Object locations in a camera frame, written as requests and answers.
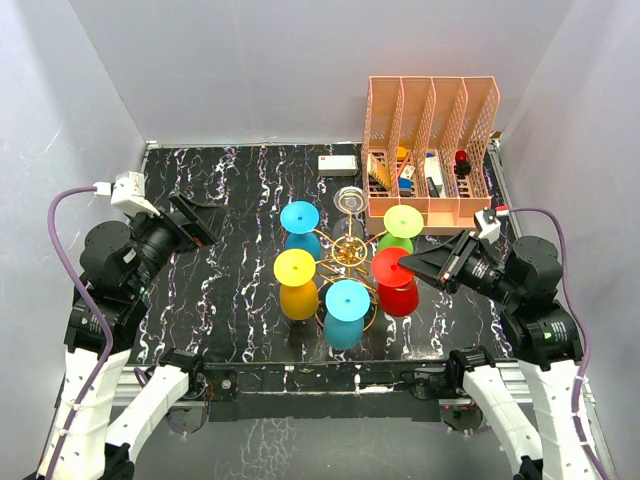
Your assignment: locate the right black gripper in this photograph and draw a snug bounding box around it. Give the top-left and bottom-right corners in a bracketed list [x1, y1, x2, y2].
[397, 227, 520, 304]

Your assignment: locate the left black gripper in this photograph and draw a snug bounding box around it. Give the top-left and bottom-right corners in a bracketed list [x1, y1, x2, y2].
[127, 190, 229, 294]

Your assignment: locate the red wine glass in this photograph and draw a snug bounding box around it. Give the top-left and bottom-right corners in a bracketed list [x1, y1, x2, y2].
[371, 247, 419, 317]

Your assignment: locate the green wine glass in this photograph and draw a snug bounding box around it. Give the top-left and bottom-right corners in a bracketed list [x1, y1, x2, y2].
[376, 205, 424, 254]

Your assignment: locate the clear wine glass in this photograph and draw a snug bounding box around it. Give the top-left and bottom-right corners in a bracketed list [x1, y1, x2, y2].
[331, 186, 368, 240]

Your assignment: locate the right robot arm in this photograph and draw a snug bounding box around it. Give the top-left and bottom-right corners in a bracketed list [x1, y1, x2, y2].
[398, 233, 607, 479]

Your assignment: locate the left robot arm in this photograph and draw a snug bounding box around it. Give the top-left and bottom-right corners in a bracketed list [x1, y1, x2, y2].
[31, 187, 228, 479]

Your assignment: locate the blue wine glass rear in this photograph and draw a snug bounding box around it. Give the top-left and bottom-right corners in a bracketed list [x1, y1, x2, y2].
[280, 201, 322, 261]

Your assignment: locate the blue wine glass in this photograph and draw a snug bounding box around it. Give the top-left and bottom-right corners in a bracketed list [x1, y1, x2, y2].
[280, 201, 322, 261]
[323, 279, 371, 350]

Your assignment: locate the blue wine glass front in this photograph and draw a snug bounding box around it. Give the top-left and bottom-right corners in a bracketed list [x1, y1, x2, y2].
[323, 279, 371, 350]

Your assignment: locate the yellow wine glass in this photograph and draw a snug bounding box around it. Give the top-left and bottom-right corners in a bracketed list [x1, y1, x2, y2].
[274, 249, 319, 321]

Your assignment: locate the red button black device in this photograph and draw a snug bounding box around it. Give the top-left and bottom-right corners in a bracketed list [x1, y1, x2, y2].
[454, 150, 472, 177]

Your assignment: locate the pink desk file organizer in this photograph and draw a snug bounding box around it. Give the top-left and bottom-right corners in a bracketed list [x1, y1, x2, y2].
[361, 76, 500, 235]

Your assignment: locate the white small box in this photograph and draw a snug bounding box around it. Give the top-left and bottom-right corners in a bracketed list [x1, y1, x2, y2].
[318, 155, 358, 177]

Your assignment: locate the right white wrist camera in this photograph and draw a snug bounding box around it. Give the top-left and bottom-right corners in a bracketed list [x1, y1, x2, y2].
[474, 205, 509, 244]

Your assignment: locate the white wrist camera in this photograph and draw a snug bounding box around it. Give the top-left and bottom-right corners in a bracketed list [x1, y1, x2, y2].
[93, 171, 160, 218]
[474, 205, 509, 244]

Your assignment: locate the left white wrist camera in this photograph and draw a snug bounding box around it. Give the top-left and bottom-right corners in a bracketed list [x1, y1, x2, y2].
[93, 171, 160, 218]

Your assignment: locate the gold wire glass rack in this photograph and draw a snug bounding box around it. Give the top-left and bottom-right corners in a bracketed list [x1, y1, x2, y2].
[319, 230, 386, 330]

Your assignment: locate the black base frame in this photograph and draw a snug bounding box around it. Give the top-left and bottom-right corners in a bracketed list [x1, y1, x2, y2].
[175, 360, 477, 422]

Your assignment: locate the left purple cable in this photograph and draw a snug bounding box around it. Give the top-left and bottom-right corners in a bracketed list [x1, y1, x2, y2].
[46, 185, 117, 480]

